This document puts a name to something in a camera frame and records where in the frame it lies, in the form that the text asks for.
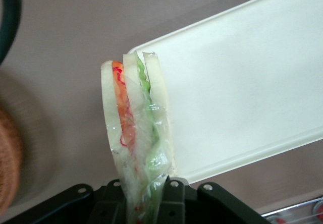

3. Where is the thick black robot hose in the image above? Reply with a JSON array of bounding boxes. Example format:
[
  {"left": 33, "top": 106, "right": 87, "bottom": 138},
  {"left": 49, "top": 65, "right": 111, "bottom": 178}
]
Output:
[{"left": 0, "top": 0, "right": 23, "bottom": 66}]

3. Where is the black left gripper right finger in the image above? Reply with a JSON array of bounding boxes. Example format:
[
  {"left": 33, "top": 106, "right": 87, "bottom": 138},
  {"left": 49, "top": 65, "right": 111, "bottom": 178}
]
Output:
[{"left": 160, "top": 178, "right": 274, "bottom": 224}]

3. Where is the clear acrylic display rack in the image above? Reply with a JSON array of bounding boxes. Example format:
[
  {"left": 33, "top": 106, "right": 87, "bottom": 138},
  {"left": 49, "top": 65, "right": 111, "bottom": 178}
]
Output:
[{"left": 257, "top": 196, "right": 323, "bottom": 224}]

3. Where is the brown woven basket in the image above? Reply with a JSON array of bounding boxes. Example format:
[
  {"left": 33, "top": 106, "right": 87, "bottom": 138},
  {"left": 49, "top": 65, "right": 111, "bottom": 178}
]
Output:
[{"left": 0, "top": 105, "right": 25, "bottom": 213}]

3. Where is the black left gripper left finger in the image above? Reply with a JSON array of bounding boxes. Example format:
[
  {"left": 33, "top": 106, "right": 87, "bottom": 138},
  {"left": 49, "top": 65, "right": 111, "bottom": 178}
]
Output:
[{"left": 0, "top": 180, "right": 127, "bottom": 224}]

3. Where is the plastic sandwich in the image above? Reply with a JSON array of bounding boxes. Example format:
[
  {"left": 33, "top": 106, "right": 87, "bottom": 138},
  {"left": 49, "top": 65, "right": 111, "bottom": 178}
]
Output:
[{"left": 100, "top": 51, "right": 180, "bottom": 224}]

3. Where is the brown table cover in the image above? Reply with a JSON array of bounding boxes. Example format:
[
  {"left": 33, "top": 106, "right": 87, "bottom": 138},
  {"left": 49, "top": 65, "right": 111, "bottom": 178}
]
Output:
[{"left": 0, "top": 0, "right": 323, "bottom": 224}]

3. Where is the red capped bottle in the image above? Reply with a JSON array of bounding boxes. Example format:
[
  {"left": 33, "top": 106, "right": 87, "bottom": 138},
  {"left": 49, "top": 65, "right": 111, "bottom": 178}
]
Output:
[{"left": 267, "top": 215, "right": 287, "bottom": 224}]

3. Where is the cream plastic tray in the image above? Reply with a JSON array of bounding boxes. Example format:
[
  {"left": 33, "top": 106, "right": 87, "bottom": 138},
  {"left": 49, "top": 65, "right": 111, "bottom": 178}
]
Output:
[{"left": 125, "top": 0, "right": 323, "bottom": 185}]

